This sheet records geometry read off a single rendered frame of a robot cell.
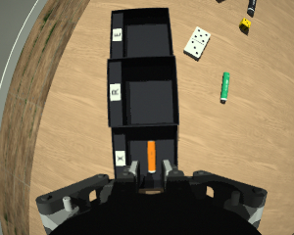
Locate black battery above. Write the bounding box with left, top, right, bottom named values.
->
left=247, top=0, right=257, bottom=15

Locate black rack of bins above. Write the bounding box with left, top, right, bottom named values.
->
left=107, top=8, right=179, bottom=189

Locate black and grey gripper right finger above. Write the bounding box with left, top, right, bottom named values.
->
left=162, top=160, right=268, bottom=229

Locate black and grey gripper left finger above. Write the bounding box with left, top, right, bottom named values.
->
left=35, top=161, right=140, bottom=235

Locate yellow die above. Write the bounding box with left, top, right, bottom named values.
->
left=239, top=18, right=251, bottom=31

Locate green battery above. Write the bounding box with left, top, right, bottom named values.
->
left=220, top=72, right=230, bottom=101

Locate white domino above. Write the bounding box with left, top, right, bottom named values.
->
left=183, top=26, right=211, bottom=60

